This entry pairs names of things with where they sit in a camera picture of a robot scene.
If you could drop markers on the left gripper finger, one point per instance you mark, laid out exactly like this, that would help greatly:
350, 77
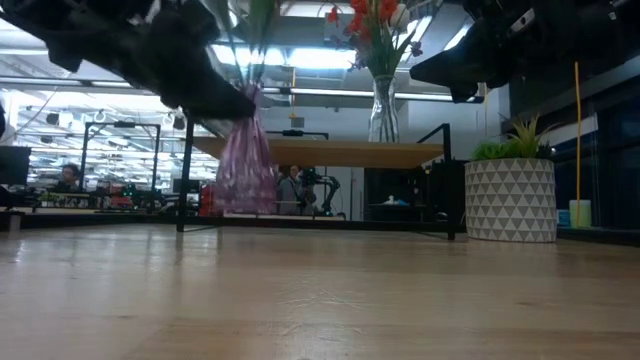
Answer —
220, 102

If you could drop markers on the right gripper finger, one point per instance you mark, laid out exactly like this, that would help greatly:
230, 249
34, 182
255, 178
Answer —
450, 70

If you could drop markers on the pink ribbed glass vase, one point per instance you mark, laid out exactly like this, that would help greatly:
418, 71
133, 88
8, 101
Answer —
245, 170

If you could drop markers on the clear glass vase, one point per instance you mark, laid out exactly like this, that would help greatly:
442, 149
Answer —
384, 115

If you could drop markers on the red artificial flower bunch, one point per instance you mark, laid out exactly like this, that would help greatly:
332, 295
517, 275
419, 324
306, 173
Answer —
362, 20

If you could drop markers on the black background robot arm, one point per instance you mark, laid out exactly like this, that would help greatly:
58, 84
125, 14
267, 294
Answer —
320, 187

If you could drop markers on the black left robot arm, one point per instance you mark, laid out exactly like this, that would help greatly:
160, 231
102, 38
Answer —
65, 25

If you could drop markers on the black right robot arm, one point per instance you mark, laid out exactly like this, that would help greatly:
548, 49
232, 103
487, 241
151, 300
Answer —
590, 35

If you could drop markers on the red background cabinet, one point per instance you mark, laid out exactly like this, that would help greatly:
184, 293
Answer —
206, 200

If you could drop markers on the long LED light bar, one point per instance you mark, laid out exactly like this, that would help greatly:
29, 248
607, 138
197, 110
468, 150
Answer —
325, 92

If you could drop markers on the person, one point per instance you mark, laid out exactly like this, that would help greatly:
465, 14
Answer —
290, 192
69, 176

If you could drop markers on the potted plant triangle-patterned pot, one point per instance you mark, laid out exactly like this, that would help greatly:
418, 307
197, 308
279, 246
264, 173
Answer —
510, 200

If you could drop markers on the small blue container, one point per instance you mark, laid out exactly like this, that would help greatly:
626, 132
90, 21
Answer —
563, 218

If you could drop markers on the pale green cup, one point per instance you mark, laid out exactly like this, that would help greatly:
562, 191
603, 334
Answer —
580, 214

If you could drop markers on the black monitor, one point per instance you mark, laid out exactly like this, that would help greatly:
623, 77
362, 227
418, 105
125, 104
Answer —
14, 165

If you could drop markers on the black background camera bar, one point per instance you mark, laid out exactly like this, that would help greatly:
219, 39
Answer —
300, 133

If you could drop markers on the black background rig frame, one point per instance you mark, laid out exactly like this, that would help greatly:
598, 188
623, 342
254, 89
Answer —
120, 125

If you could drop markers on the wooden shelf black frame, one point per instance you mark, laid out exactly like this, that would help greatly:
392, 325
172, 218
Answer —
340, 152

